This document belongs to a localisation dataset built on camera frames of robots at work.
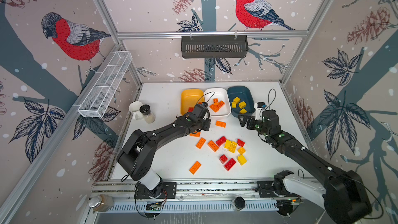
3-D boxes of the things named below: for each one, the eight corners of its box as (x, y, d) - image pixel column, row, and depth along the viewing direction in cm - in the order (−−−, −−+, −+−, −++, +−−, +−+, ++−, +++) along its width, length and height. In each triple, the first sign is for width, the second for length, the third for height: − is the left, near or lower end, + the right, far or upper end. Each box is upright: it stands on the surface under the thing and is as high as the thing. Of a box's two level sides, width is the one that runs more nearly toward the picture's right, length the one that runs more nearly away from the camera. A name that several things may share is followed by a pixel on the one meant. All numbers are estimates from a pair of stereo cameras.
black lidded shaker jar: (143, 123, 99) (137, 113, 91) (146, 114, 104) (141, 104, 95) (154, 123, 99) (149, 113, 91) (156, 114, 104) (152, 104, 95)
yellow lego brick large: (222, 148, 89) (223, 147, 87) (225, 140, 92) (225, 138, 91) (234, 153, 87) (235, 152, 85) (237, 144, 90) (237, 142, 89)
